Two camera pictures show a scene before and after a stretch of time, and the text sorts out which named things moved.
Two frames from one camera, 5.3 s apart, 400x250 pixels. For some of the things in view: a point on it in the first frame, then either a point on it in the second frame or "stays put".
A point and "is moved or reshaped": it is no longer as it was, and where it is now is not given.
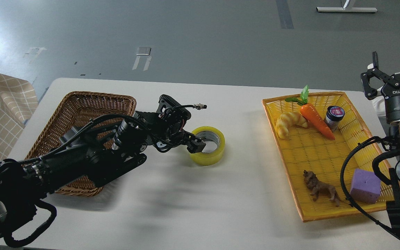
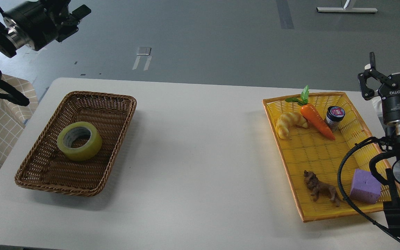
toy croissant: x=286 y=120 stays put
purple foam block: x=366 y=187 stays put
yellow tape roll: x=208 y=133 is moved or reshaped
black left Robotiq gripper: x=166 y=130 -> x=35 y=24
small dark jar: x=334 y=114 stays put
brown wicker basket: x=74 y=109 stays put
